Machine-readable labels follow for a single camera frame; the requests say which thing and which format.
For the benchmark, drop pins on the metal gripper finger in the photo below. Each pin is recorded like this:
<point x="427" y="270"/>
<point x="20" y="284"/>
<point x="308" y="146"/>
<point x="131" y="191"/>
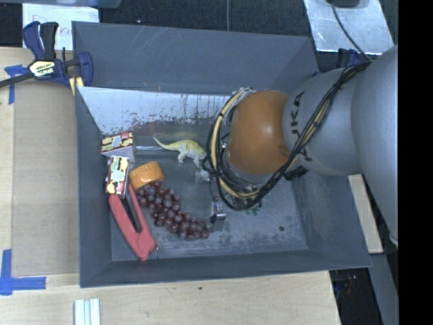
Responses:
<point x="220" y="212"/>
<point x="203" y="176"/>

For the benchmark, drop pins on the yellow-green toy dinosaur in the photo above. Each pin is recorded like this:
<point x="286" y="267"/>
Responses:
<point x="189" y="149"/>

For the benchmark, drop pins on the dark red toy grapes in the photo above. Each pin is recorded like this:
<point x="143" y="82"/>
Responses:
<point x="169" y="208"/>

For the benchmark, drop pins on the orange plastic cap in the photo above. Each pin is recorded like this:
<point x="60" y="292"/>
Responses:
<point x="145" y="176"/>

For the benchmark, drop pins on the red plastic hand tool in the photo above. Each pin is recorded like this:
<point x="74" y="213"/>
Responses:
<point x="142" y="240"/>

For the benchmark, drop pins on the red and yellow printed packet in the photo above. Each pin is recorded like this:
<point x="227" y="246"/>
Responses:
<point x="117" y="174"/>

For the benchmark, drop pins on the red and yellow printed box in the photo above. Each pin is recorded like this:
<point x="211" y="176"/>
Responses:
<point x="118" y="142"/>

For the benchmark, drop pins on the grey metal bin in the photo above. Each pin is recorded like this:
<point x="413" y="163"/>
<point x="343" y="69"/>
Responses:
<point x="189" y="59"/>

